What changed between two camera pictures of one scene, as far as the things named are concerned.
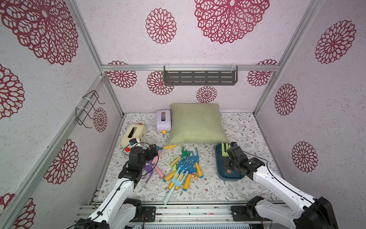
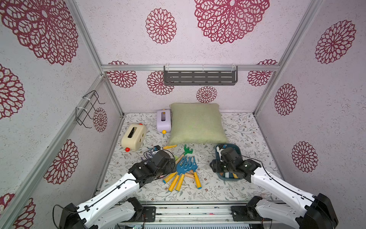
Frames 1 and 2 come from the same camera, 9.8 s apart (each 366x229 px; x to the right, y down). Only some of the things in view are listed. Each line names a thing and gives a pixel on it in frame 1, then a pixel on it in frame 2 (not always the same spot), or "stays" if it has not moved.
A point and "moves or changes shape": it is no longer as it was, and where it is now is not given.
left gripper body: [147, 156] -> [166, 170]
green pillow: [196, 123] stays
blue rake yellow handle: [194, 160] moves or changes shape
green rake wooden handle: [185, 153] moves or changes shape
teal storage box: [224, 174] stays
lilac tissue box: [163, 121] stays
